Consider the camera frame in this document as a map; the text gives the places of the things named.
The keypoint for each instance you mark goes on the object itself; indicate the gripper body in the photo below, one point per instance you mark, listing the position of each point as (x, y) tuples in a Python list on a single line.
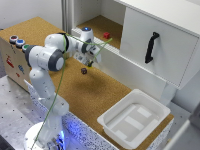
[(88, 52)]

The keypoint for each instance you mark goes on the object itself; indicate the yellow block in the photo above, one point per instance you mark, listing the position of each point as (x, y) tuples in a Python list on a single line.
[(90, 64)]

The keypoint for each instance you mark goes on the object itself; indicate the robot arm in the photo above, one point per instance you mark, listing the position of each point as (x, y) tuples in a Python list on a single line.
[(41, 81)]

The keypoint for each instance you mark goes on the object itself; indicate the purple block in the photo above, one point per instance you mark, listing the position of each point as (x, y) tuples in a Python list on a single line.
[(84, 70)]

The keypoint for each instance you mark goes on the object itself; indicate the pink block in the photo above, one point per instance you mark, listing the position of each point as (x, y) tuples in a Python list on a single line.
[(106, 35)]

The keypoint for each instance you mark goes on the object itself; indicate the white cabinet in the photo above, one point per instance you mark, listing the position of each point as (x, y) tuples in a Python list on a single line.
[(133, 68)]

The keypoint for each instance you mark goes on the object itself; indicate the green button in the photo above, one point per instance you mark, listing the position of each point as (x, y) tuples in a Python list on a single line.
[(25, 47)]

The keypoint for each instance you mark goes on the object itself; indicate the blue button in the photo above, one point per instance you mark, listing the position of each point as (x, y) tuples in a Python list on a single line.
[(20, 42)]

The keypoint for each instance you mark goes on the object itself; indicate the red button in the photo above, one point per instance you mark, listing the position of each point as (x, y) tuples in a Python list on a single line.
[(13, 38)]

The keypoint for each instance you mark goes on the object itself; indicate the white sliding door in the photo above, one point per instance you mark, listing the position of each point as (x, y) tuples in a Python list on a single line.
[(166, 50)]

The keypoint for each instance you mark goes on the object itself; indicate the white plastic box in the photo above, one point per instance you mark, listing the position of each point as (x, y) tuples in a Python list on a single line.
[(133, 118)]

